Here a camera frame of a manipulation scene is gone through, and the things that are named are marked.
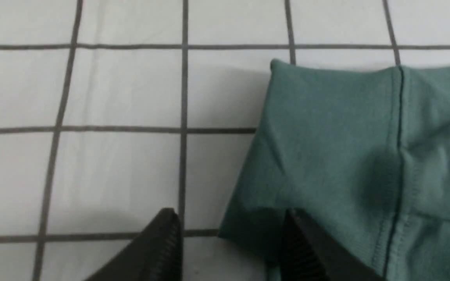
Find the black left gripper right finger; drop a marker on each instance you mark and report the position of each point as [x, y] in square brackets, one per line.
[309, 253]

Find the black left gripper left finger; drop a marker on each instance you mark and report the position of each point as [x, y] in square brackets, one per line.
[154, 255]

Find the green long-sleeved shirt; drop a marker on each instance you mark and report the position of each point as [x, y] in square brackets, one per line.
[364, 154]

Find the white grid-patterned tablecloth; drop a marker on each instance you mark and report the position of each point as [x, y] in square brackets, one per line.
[113, 109]

